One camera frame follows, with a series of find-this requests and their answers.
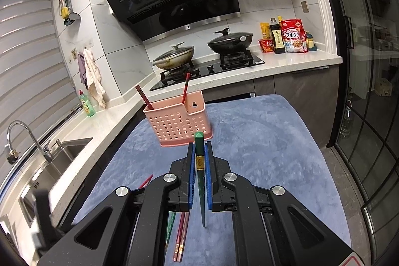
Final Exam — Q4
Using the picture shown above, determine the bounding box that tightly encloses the chrome faucet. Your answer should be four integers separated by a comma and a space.
6, 120, 53, 164

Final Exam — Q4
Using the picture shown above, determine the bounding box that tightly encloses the green dish soap bottle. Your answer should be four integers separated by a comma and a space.
79, 90, 96, 117

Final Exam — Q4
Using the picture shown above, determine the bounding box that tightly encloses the purple hanging cloth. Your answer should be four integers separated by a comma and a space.
77, 53, 89, 90

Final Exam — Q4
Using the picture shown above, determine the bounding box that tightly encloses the steel sink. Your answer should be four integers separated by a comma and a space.
19, 137, 94, 227

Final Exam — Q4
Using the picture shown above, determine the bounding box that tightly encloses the brown chopstick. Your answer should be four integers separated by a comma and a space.
176, 212, 191, 263

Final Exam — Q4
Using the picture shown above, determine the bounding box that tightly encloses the blue plush blanket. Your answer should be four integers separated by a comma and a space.
72, 94, 353, 266

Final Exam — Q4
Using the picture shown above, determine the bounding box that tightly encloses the white hanging towel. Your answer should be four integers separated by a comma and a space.
84, 48, 107, 109

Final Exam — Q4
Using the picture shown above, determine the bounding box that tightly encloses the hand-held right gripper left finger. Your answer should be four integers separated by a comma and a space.
37, 143, 195, 266

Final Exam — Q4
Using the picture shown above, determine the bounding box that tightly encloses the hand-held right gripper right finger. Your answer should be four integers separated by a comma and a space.
204, 141, 357, 266

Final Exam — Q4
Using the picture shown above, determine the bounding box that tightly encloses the red chopstick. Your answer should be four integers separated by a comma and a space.
181, 73, 191, 105
138, 175, 154, 191

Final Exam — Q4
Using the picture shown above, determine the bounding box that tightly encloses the red instant noodle cup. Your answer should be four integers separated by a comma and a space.
258, 38, 275, 53

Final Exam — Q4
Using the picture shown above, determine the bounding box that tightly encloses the black framed glass door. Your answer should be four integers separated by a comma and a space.
307, 0, 399, 254

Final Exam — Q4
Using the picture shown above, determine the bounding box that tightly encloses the red white cereal bag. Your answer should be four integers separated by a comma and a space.
281, 19, 304, 54

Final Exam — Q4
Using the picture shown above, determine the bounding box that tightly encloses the white kitchen counter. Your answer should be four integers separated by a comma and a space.
0, 52, 343, 217

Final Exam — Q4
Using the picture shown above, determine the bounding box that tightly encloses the maroon chopstick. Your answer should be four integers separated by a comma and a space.
172, 212, 185, 263
135, 85, 152, 109

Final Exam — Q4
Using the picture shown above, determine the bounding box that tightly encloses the beige box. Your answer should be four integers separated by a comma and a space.
374, 78, 393, 96

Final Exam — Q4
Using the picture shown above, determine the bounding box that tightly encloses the dark lower cabinet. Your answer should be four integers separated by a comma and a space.
202, 65, 340, 148

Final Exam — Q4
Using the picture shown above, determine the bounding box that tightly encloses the clear plastic bottle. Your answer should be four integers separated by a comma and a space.
340, 100, 354, 139

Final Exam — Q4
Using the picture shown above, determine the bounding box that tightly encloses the grey hanging skimmer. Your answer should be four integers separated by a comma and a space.
64, 12, 82, 26

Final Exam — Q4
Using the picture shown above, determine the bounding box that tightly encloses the blue condiment set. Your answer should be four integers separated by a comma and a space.
304, 32, 318, 53

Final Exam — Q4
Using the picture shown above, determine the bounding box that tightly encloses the black wok with lid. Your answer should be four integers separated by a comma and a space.
207, 27, 254, 55

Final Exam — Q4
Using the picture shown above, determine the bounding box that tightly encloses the pink perforated utensil holder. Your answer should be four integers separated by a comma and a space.
143, 90, 215, 147

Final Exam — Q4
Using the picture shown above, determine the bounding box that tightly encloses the beige pan with lid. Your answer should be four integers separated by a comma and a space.
152, 42, 195, 70

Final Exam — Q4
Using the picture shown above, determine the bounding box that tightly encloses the white window blind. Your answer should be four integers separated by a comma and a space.
0, 0, 78, 167

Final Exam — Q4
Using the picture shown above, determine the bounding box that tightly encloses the black gas stove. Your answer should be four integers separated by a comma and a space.
150, 49, 265, 91

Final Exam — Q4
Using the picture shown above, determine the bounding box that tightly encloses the dark soy sauce bottle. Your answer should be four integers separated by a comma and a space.
270, 17, 286, 55

